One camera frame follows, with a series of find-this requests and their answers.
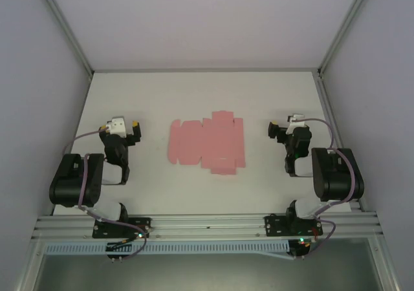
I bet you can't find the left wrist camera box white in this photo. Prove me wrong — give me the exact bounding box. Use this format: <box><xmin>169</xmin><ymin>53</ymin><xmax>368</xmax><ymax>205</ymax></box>
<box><xmin>106</xmin><ymin>116</ymin><xmax>127</xmax><ymax>137</ymax></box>

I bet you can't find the aluminium frame post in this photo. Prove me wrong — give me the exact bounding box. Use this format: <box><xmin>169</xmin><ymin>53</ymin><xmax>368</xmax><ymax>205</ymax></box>
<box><xmin>318</xmin><ymin>0</ymin><xmax>375</xmax><ymax>78</ymax></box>
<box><xmin>41</xmin><ymin>0</ymin><xmax>94</xmax><ymax>76</ymax></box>

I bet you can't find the black electronics module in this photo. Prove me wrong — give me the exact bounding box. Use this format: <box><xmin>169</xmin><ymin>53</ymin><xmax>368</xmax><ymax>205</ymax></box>
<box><xmin>289</xmin><ymin>238</ymin><xmax>312</xmax><ymax>260</ymax></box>
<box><xmin>105</xmin><ymin>242</ymin><xmax>126</xmax><ymax>263</ymax></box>

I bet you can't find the pink paper box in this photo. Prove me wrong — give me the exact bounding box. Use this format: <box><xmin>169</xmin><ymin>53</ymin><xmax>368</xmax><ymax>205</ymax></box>
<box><xmin>168</xmin><ymin>110</ymin><xmax>246</xmax><ymax>175</ymax></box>

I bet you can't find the aluminium frame crossbar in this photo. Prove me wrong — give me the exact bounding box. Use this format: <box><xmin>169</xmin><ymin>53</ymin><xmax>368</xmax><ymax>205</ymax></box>
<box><xmin>92</xmin><ymin>67</ymin><xmax>321</xmax><ymax>74</ymax></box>

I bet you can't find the white slotted cable duct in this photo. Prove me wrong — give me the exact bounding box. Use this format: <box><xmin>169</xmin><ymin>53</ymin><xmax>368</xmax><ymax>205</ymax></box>
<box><xmin>43</xmin><ymin>241</ymin><xmax>290</xmax><ymax>255</ymax></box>

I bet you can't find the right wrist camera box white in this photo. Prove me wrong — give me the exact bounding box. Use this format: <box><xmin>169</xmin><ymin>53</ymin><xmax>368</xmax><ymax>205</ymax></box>
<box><xmin>288</xmin><ymin>112</ymin><xmax>307</xmax><ymax>133</ymax></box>

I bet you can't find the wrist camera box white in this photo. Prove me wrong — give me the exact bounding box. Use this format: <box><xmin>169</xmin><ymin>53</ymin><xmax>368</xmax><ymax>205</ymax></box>
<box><xmin>106</xmin><ymin>116</ymin><xmax>127</xmax><ymax>137</ymax></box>
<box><xmin>288</xmin><ymin>112</ymin><xmax>307</xmax><ymax>133</ymax></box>

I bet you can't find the aluminium mounting rail beam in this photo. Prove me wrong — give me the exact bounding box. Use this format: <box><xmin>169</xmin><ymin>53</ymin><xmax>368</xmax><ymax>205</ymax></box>
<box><xmin>32</xmin><ymin>210</ymin><xmax>384</xmax><ymax>240</ymax></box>

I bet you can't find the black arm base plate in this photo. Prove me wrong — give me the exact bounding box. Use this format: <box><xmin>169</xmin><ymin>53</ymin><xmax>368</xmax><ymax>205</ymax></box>
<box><xmin>93</xmin><ymin>217</ymin><xmax>153</xmax><ymax>239</ymax></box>
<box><xmin>264</xmin><ymin>215</ymin><xmax>323</xmax><ymax>237</ymax></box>

